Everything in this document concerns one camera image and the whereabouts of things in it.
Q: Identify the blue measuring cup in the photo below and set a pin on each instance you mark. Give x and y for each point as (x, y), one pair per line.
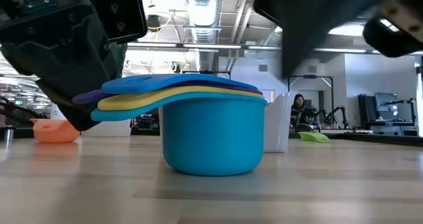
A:
(148, 82)

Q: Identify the silver metal basket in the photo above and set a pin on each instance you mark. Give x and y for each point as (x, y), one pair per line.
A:
(279, 125)

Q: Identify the person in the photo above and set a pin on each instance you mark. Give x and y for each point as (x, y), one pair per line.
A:
(299, 113)

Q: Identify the computer monitor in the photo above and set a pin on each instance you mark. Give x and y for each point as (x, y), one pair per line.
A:
(385, 105)

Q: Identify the orange measuring cup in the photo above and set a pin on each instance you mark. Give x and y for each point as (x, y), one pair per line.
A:
(53, 133)

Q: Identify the black aluminium table frame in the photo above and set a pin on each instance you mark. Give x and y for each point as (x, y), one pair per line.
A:
(380, 139)

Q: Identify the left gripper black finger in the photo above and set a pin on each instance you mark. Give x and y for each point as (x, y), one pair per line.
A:
(79, 82)

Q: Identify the yellow measuring cup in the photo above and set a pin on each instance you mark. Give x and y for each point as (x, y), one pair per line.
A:
(132, 101)

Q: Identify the purple measuring cup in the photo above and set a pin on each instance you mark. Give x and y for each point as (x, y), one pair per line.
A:
(86, 97)

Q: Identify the black background robot arm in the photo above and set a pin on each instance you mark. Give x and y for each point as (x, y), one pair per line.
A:
(340, 113)

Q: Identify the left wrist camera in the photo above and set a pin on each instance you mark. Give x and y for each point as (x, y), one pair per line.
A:
(122, 16)

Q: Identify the black cabinet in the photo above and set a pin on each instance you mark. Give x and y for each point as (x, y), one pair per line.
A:
(365, 110)

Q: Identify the silver metal cylinder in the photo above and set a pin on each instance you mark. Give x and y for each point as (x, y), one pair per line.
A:
(8, 134)

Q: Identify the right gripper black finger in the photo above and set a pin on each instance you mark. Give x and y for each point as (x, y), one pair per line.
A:
(297, 45)

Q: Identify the green measuring cup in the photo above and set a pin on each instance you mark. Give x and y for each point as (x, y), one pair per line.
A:
(314, 137)

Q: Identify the teal measuring cup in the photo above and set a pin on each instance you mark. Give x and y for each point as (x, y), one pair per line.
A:
(211, 141)

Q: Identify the silver ventilation duct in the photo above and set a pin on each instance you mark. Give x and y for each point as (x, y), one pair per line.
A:
(205, 16)

